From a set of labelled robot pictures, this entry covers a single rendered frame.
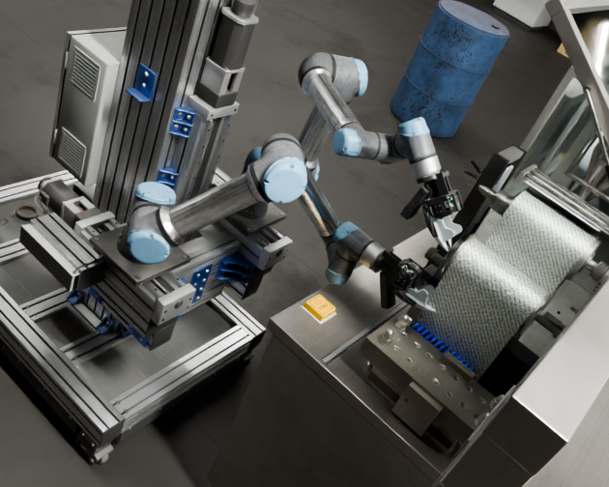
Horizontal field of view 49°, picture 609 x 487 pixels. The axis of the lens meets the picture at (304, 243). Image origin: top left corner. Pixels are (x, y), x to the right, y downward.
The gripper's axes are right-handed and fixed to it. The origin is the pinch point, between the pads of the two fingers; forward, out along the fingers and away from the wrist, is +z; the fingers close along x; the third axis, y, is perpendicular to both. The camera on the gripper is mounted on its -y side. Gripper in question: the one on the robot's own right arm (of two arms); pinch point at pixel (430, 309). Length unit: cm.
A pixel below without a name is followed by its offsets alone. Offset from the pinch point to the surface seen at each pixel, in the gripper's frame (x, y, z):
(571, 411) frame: -77, 57, 37
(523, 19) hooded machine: 858, -100, -286
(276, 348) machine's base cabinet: -26.0, -26.2, -25.9
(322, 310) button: -11.6, -16.6, -24.2
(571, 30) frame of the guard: -14, 83, -4
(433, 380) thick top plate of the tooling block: -14.8, -6.5, 13.6
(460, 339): -0.2, -1.3, 11.4
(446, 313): -0.2, 2.4, 4.2
